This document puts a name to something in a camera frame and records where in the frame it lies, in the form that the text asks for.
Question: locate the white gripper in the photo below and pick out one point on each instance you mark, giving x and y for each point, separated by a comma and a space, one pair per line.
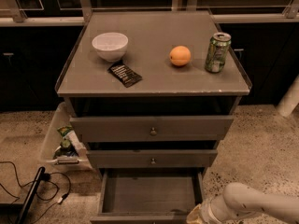
206, 211

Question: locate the grey drawer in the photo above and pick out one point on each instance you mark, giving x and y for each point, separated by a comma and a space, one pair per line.
151, 158
149, 196
151, 129

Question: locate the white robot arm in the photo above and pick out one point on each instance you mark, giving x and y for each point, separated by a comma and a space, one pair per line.
255, 178

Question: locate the grey drawer cabinet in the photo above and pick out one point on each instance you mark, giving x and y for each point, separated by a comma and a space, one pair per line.
89, 90

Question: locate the clear plastic bin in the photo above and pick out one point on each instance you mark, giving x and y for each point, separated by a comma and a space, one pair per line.
52, 142

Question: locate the black snack packet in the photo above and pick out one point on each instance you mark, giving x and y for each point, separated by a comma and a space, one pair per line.
124, 74

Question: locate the green snack bag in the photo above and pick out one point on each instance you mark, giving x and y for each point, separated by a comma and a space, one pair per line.
64, 131

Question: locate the black flat bar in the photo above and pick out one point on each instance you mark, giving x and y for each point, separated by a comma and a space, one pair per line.
30, 196

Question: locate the orange fruit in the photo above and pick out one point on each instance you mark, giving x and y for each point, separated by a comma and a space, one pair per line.
180, 56

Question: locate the green soda can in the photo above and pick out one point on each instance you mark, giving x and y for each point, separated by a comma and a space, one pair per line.
219, 45

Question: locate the white bowl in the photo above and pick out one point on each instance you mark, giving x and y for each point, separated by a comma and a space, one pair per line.
110, 46

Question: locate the metal railing frame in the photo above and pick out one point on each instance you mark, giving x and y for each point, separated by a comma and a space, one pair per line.
21, 13

